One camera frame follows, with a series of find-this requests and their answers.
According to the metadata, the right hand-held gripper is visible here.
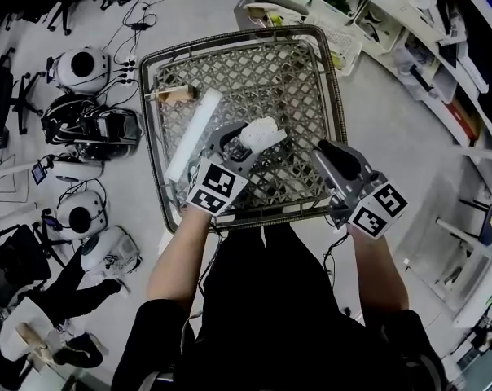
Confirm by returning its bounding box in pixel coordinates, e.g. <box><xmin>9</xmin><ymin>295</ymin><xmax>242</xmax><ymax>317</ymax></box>
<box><xmin>313</xmin><ymin>139</ymin><xmax>409</xmax><ymax>240</ymax></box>

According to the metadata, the glossy black case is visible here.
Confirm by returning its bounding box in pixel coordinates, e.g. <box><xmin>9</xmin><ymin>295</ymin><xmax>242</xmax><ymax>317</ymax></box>
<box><xmin>74</xmin><ymin>108</ymin><xmax>143</xmax><ymax>160</ymax></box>

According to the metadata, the grey storage bin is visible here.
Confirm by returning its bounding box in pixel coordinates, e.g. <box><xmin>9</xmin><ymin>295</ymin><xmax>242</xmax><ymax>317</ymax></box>
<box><xmin>233</xmin><ymin>0</ymin><xmax>310</xmax><ymax>30</ymax></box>

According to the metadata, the grey harness strap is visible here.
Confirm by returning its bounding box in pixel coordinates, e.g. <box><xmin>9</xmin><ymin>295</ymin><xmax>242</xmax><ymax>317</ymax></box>
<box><xmin>404</xmin><ymin>352</ymin><xmax>449</xmax><ymax>391</ymax></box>
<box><xmin>138</xmin><ymin>371</ymin><xmax>174</xmax><ymax>391</ymax></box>

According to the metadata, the white spherical device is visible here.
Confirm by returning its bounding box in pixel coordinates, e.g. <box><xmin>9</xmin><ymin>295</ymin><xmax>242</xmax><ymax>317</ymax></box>
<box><xmin>54</xmin><ymin>46</ymin><xmax>111</xmax><ymax>95</ymax></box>
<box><xmin>79</xmin><ymin>225</ymin><xmax>143</xmax><ymax>275</ymax></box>
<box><xmin>50</xmin><ymin>155</ymin><xmax>105</xmax><ymax>182</ymax></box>
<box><xmin>56</xmin><ymin>189</ymin><xmax>108</xmax><ymax>240</ymax></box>

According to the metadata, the person's black shirt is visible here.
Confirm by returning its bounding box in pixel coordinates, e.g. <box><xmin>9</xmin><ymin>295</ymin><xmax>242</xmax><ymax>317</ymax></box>
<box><xmin>111</xmin><ymin>222</ymin><xmax>449</xmax><ymax>391</ymax></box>

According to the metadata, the white desk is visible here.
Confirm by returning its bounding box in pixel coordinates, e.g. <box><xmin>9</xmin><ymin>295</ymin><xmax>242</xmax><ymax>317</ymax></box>
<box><xmin>0</xmin><ymin>159</ymin><xmax>39</xmax><ymax>223</ymax></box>

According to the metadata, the white shelving unit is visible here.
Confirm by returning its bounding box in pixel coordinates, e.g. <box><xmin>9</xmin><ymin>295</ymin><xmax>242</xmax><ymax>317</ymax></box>
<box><xmin>245</xmin><ymin>0</ymin><xmax>492</xmax><ymax>203</ymax></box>

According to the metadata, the small white cylindrical bottle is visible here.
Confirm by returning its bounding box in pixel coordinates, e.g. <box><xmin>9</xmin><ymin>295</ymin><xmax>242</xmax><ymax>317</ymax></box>
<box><xmin>238</xmin><ymin>116</ymin><xmax>288</xmax><ymax>153</ymax></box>

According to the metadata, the person's right forearm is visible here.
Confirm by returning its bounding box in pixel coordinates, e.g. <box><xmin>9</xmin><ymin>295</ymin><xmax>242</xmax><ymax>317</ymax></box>
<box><xmin>345</xmin><ymin>224</ymin><xmax>410</xmax><ymax>313</ymax></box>

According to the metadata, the person's left forearm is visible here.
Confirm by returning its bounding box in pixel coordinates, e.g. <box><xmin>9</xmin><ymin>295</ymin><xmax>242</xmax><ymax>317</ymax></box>
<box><xmin>146</xmin><ymin>205</ymin><xmax>213</xmax><ymax>313</ymax></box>

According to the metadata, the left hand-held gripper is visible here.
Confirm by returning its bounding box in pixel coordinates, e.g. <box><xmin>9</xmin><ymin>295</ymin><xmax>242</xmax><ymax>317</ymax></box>
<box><xmin>185</xmin><ymin>121</ymin><xmax>271</xmax><ymax>218</ymax></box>

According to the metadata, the white power strip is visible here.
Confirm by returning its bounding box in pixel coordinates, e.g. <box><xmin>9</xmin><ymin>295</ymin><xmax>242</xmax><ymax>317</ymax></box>
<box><xmin>117</xmin><ymin>55</ymin><xmax>138</xmax><ymax>85</ymax></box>

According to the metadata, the small brown packet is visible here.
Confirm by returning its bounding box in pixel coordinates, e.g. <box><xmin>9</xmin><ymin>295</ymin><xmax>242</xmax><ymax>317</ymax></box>
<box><xmin>146</xmin><ymin>86</ymin><xmax>198</xmax><ymax>104</ymax></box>

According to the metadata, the white perforated basket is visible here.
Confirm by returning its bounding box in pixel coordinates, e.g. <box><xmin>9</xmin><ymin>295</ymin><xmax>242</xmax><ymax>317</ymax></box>
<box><xmin>306</xmin><ymin>22</ymin><xmax>363</xmax><ymax>77</ymax></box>

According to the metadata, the orange flat box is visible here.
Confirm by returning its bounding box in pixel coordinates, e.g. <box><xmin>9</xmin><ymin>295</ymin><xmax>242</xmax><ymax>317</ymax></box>
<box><xmin>449</xmin><ymin>99</ymin><xmax>483</xmax><ymax>142</ymax></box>

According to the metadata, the metal wire shopping cart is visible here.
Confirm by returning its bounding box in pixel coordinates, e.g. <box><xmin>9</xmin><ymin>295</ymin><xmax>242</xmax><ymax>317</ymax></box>
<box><xmin>138</xmin><ymin>24</ymin><xmax>349</xmax><ymax>234</ymax></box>

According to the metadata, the white table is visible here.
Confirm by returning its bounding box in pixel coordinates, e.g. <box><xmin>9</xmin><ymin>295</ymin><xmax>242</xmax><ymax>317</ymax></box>
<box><xmin>435</xmin><ymin>201</ymin><xmax>492</xmax><ymax>329</ymax></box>

